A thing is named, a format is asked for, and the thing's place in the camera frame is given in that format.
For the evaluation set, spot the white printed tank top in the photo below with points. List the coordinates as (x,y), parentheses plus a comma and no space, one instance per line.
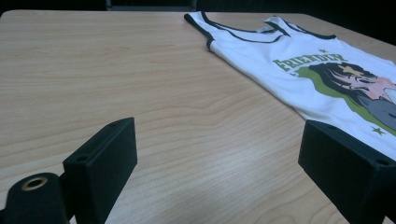
(267,68)

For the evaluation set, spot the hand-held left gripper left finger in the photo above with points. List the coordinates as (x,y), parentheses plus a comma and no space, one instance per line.
(102,168)

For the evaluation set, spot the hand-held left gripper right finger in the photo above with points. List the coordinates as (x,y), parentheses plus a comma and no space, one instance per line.
(345,168)

